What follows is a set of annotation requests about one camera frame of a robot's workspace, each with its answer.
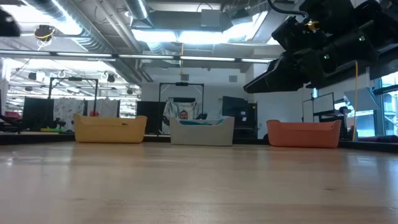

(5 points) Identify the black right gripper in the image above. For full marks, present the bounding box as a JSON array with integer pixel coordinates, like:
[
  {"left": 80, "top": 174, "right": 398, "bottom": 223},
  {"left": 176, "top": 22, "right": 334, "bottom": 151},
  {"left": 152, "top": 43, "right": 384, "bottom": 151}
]
[{"left": 243, "top": 43, "right": 340, "bottom": 95}]

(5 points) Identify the black cabinet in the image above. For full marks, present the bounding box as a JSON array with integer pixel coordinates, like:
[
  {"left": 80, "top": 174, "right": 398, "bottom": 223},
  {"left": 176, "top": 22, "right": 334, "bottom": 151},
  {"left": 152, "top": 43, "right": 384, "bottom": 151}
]
[{"left": 221, "top": 95, "right": 259, "bottom": 140}]

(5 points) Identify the orange plastic basket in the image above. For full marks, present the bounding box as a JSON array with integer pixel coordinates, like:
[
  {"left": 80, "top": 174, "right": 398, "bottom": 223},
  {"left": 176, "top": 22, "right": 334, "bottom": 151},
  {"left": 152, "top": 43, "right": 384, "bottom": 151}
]
[{"left": 266, "top": 119, "right": 342, "bottom": 148}]

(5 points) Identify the long ceiling light strip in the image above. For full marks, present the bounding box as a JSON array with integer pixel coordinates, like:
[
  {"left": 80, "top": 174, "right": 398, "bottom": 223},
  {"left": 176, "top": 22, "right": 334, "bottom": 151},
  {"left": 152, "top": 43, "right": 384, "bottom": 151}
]
[{"left": 0, "top": 49, "right": 276, "bottom": 65}]

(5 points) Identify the white angled panel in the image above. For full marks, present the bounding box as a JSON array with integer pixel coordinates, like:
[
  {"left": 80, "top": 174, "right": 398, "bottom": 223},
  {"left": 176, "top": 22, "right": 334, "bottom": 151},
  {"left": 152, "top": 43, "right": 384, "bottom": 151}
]
[{"left": 343, "top": 86, "right": 380, "bottom": 112}]

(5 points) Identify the grey ceiling box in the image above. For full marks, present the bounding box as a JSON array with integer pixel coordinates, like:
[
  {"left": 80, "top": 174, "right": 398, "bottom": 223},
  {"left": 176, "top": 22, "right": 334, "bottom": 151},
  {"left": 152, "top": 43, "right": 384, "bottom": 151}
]
[{"left": 200, "top": 8, "right": 222, "bottom": 29}]

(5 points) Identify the white plastic basket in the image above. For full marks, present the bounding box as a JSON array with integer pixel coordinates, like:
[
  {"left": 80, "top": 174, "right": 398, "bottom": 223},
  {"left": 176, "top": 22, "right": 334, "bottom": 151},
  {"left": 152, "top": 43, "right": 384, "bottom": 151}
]
[{"left": 169, "top": 116, "right": 236, "bottom": 147}]

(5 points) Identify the white hanging cloth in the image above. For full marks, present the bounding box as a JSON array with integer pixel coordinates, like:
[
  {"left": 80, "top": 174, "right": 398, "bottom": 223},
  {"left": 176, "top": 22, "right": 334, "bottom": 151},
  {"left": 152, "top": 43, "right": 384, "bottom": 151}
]
[
  {"left": 163, "top": 97, "right": 202, "bottom": 127},
  {"left": 53, "top": 97, "right": 85, "bottom": 131},
  {"left": 86, "top": 98, "right": 121, "bottom": 118}
]

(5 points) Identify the yellow plastic basket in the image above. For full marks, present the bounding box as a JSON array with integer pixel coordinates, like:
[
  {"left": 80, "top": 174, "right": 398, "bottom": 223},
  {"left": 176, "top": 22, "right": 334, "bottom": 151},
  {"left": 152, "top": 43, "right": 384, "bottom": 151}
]
[{"left": 73, "top": 113, "right": 148, "bottom": 144}]

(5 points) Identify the bright green object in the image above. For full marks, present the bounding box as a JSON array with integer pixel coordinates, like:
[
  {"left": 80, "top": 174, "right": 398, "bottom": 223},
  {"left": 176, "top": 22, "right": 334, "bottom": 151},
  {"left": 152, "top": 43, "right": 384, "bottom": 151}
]
[{"left": 39, "top": 127, "right": 68, "bottom": 134}]

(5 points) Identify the black ceiling device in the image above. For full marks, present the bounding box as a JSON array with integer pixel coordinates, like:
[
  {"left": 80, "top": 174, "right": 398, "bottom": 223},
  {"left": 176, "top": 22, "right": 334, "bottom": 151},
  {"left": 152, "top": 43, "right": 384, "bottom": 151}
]
[{"left": 33, "top": 24, "right": 57, "bottom": 44}]

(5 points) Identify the black panel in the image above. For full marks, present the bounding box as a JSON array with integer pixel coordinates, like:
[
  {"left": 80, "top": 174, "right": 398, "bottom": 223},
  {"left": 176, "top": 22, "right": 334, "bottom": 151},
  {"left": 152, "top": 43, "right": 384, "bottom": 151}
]
[{"left": 21, "top": 96, "right": 55, "bottom": 129}]

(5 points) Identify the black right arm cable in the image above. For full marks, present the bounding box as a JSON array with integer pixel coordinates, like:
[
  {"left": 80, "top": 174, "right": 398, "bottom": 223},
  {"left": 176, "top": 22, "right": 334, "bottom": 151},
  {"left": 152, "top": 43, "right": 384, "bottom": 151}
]
[{"left": 266, "top": 0, "right": 309, "bottom": 19}]

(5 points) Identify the yellow hanging cord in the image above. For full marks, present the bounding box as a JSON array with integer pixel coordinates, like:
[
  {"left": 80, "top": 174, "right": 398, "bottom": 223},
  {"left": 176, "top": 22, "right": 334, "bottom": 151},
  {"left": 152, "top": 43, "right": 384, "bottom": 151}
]
[{"left": 353, "top": 60, "right": 359, "bottom": 141}]

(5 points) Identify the black gantry frame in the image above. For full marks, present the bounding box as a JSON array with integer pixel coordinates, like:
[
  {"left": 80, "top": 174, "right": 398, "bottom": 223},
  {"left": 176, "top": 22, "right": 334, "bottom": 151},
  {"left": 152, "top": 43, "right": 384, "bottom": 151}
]
[
  {"left": 158, "top": 82, "right": 205, "bottom": 119},
  {"left": 47, "top": 77, "right": 100, "bottom": 118}
]

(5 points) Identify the black window frame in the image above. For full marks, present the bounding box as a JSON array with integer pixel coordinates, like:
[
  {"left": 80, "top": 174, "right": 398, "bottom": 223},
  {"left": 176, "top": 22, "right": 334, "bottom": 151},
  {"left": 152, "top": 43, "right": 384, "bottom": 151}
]
[{"left": 371, "top": 71, "right": 398, "bottom": 136}]

